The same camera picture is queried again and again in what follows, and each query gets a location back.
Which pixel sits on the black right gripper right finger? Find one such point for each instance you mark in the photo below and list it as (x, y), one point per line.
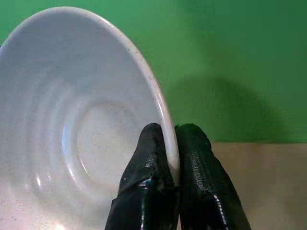
(206, 182)

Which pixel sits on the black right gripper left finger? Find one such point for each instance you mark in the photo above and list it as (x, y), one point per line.
(144, 182)

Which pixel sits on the white ceramic bowl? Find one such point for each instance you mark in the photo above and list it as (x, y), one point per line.
(72, 119)

